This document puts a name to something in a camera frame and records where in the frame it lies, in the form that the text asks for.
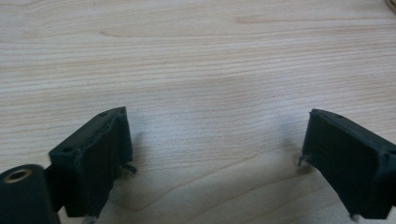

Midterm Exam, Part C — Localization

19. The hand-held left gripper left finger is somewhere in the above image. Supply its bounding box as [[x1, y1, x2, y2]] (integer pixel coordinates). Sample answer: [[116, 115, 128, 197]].
[[48, 105, 138, 219]]

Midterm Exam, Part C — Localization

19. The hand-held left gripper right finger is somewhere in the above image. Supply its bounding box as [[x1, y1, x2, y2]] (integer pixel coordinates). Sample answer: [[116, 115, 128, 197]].
[[297, 107, 396, 220]]

